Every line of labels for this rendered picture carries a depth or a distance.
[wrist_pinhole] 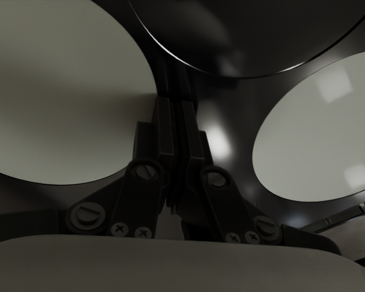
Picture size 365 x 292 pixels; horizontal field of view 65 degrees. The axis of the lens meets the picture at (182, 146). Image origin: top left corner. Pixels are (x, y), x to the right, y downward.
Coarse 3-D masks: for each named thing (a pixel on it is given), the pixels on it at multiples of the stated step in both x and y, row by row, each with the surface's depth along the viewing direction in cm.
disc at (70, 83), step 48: (0, 0) 10; (48, 0) 10; (0, 48) 11; (48, 48) 11; (96, 48) 11; (0, 96) 12; (48, 96) 12; (96, 96) 12; (144, 96) 13; (0, 144) 14; (48, 144) 14; (96, 144) 14
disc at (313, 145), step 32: (352, 64) 12; (288, 96) 13; (320, 96) 13; (352, 96) 14; (288, 128) 14; (320, 128) 15; (352, 128) 15; (256, 160) 16; (288, 160) 16; (320, 160) 16; (352, 160) 16; (288, 192) 18; (320, 192) 18; (352, 192) 18
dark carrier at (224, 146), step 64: (128, 0) 10; (192, 0) 10; (256, 0) 11; (320, 0) 11; (192, 64) 12; (256, 64) 12; (320, 64) 12; (256, 128) 14; (0, 192) 16; (64, 192) 16; (256, 192) 17
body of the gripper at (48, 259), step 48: (48, 240) 6; (96, 240) 6; (144, 240) 6; (192, 240) 7; (0, 288) 5; (48, 288) 5; (96, 288) 5; (144, 288) 5; (192, 288) 6; (240, 288) 6; (288, 288) 6; (336, 288) 6
